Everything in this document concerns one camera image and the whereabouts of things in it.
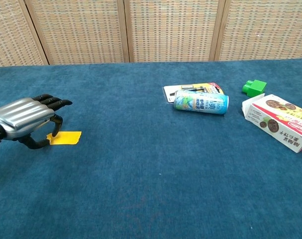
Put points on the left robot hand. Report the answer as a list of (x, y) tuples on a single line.
[(21, 114)]

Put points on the orange card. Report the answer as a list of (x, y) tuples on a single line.
[(67, 138)]

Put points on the blue carpet table cover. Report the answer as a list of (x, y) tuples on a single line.
[(140, 179)]

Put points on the razor blister pack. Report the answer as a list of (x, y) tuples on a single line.
[(169, 93)]

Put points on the woven folding screen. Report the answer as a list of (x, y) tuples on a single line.
[(170, 30)]

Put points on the light blue drink can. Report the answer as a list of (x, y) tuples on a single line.
[(200, 103)]

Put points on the green toy building block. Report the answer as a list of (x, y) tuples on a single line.
[(256, 87)]

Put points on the white red cookie box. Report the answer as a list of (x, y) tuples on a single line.
[(277, 119)]

